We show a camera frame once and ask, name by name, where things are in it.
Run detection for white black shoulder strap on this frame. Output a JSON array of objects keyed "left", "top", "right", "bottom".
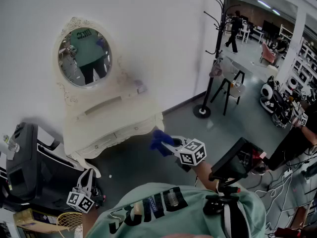
[{"left": 224, "top": 199, "right": 248, "bottom": 238}]

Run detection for blue cloth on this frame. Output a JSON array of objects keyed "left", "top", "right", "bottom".
[{"left": 150, "top": 129, "right": 174, "bottom": 157}]

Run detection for pile of black white devices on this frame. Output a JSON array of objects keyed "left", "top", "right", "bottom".
[{"left": 260, "top": 75, "right": 298, "bottom": 127}]

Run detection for white shelving unit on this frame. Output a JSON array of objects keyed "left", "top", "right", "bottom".
[{"left": 284, "top": 41, "right": 317, "bottom": 96}]

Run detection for person's right forearm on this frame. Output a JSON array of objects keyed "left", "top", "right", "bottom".
[{"left": 195, "top": 161, "right": 218, "bottom": 192}]

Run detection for clear plastic bottle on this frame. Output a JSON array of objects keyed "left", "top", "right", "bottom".
[{"left": 2, "top": 134, "right": 20, "bottom": 153}]

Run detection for black coat rack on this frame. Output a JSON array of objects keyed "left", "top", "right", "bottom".
[{"left": 193, "top": 0, "right": 242, "bottom": 119}]

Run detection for grey pink hanging bag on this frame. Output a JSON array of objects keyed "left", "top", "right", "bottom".
[{"left": 209, "top": 56, "right": 225, "bottom": 78}]

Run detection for black chest mount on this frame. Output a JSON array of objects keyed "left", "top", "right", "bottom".
[{"left": 203, "top": 179, "right": 242, "bottom": 217}]

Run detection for oval mirror carved white frame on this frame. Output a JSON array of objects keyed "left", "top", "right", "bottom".
[{"left": 53, "top": 16, "right": 129, "bottom": 109}]

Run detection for black chest-mounted tablet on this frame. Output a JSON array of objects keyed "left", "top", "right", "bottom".
[{"left": 210, "top": 136, "right": 268, "bottom": 182}]

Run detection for small purple packet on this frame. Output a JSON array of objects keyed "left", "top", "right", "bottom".
[{"left": 133, "top": 79, "right": 149, "bottom": 94}]

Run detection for white dressing table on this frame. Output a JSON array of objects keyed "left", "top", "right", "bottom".
[{"left": 61, "top": 82, "right": 165, "bottom": 179}]

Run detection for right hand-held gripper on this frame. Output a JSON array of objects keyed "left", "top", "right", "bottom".
[{"left": 165, "top": 135, "right": 208, "bottom": 173}]

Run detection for dark grey large appliance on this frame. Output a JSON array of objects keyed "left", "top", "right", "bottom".
[{"left": 6, "top": 122, "right": 85, "bottom": 205}]

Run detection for pink chair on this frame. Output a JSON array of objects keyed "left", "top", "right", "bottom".
[{"left": 260, "top": 42, "right": 277, "bottom": 65}]

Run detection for white chair black legs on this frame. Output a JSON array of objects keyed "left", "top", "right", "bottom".
[{"left": 210, "top": 56, "right": 248, "bottom": 116}]

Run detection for person's left forearm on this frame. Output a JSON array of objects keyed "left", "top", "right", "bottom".
[{"left": 81, "top": 206, "right": 102, "bottom": 238}]

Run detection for yellow cardboard box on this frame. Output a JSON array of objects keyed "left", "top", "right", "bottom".
[{"left": 13, "top": 208, "right": 60, "bottom": 234}]

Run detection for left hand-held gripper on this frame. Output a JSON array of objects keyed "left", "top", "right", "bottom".
[{"left": 66, "top": 169, "right": 106, "bottom": 213}]

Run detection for green printed t-shirt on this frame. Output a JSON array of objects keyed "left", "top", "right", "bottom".
[{"left": 85, "top": 182, "right": 267, "bottom": 238}]

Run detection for white round stool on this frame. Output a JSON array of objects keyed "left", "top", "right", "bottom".
[{"left": 266, "top": 64, "right": 279, "bottom": 78}]

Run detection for gold wire basket patterned cushion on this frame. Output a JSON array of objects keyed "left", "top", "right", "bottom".
[{"left": 56, "top": 211, "right": 85, "bottom": 238}]

